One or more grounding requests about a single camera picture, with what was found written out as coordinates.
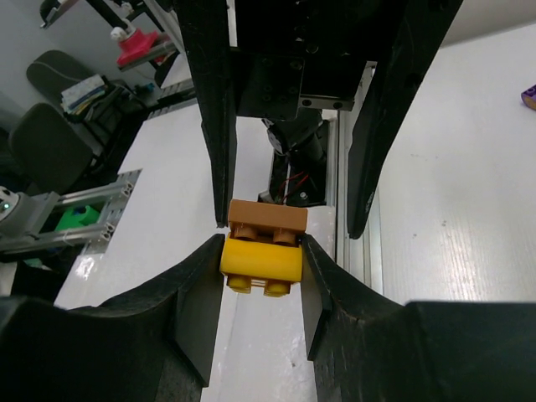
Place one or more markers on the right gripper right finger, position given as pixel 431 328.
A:
pixel 365 347

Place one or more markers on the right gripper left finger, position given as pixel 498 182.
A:
pixel 154 342

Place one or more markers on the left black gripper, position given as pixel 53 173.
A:
pixel 293 54

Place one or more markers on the yellow lego brick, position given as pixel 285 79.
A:
pixel 274 268

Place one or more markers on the brown yellow lego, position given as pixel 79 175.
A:
pixel 266 223

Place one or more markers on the green plastic part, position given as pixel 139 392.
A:
pixel 77 217

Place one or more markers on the red plastic part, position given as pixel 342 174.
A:
pixel 134 45

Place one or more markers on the black office chair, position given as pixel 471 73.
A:
pixel 48 149

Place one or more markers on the purple lego brick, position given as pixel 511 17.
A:
pixel 528 97

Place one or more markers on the stack of books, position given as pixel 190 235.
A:
pixel 77 97

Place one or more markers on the aluminium frame rail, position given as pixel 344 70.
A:
pixel 358 240

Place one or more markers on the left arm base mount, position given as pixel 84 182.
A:
pixel 299 165

